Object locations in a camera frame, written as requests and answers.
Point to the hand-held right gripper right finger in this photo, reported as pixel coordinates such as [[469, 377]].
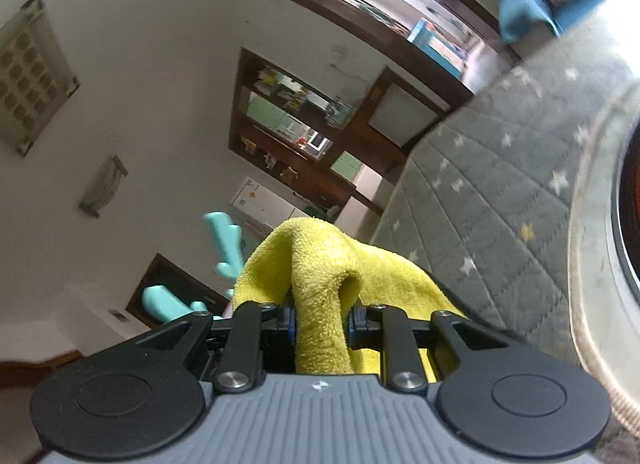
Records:
[[352, 329]]

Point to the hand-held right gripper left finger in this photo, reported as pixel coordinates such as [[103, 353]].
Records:
[[289, 326]]

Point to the yellow microfibre cloth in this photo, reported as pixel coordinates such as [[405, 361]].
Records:
[[320, 269]]

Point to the pink teal antler water bottle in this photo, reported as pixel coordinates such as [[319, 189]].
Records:
[[225, 244]]

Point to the white refrigerator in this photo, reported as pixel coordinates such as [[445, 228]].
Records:
[[255, 201]]

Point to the dark brown door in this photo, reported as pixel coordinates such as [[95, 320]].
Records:
[[165, 279]]

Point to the dark wooden shelf unit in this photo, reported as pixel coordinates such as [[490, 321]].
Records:
[[320, 179]]

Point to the grey quilted star table cover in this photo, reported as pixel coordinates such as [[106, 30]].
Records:
[[475, 194]]

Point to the white microwave oven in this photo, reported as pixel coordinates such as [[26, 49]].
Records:
[[317, 141]]

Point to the small glass light fixture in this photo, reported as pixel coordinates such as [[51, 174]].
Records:
[[102, 186]]

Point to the dark wooden side table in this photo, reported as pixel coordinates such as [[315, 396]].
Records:
[[380, 94]]

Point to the blue toy cabinet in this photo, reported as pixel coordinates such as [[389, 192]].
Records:
[[440, 51]]

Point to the black round induction cooktop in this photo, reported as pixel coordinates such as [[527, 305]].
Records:
[[632, 219]]

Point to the square glass light fixture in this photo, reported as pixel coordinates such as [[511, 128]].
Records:
[[30, 74]]

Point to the blue sofa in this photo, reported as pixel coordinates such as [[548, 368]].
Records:
[[520, 4]]

